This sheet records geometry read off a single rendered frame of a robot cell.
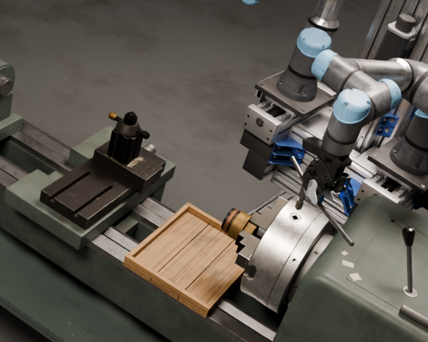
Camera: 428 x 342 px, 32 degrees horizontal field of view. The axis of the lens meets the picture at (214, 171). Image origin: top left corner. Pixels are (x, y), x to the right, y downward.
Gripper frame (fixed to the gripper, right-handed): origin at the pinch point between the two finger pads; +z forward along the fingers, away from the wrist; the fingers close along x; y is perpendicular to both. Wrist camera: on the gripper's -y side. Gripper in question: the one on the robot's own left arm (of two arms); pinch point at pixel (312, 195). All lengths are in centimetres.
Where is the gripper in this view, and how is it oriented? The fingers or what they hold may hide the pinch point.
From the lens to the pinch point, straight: 193.6
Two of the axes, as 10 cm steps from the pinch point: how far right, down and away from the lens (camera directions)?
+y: 3.2, 7.3, -6.1
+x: 9.4, -1.4, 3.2
